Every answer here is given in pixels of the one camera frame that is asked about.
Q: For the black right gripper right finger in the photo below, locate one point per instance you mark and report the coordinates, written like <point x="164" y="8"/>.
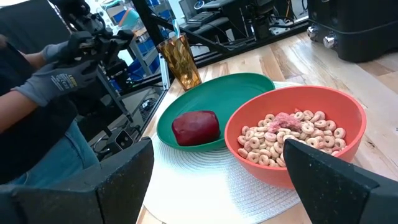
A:
<point x="335" y="193"/>

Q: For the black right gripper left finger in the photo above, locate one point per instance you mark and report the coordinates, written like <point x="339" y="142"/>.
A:
<point x="77" y="199"/>

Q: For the red apple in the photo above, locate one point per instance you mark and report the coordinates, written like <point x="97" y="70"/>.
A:
<point x="196" y="127"/>

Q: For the person's forearm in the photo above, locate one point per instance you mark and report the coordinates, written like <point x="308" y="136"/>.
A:
<point x="34" y="59"/>
<point x="15" y="109"/>

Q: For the person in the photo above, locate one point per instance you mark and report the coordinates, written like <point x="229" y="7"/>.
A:
<point x="31" y="152"/>

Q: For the pink strawberry clump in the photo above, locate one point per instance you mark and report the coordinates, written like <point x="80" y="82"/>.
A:
<point x="284" y="120"/>

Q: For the red bowl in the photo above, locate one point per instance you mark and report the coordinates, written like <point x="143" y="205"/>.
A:
<point x="280" y="99"/>

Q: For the person's hand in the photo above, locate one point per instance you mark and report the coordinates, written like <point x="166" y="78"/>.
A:
<point x="53" y="51"/>
<point x="56" y="82"/>

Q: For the round woven beige placemat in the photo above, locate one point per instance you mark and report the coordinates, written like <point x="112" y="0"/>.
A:
<point x="199" y="186"/>

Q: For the blue storage bin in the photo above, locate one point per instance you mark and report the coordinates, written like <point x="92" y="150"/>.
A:
<point x="140" y="70"/>

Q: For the green plastic bowl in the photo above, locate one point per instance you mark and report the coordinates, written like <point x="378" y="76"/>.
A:
<point x="217" y="93"/>

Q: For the black toaster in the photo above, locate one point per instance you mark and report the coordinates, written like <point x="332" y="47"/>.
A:
<point x="367" y="28"/>

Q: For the amber plastic tumbler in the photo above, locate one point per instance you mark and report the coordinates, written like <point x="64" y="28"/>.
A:
<point x="180" y="65"/>

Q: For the teal container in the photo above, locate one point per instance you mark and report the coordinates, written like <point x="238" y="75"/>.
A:
<point x="130" y="18"/>

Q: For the black keyboard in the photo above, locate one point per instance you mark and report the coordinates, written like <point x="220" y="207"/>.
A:
<point x="203" y="18"/>

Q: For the white bracket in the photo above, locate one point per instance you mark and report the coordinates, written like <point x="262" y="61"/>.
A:
<point x="164" y="74"/>

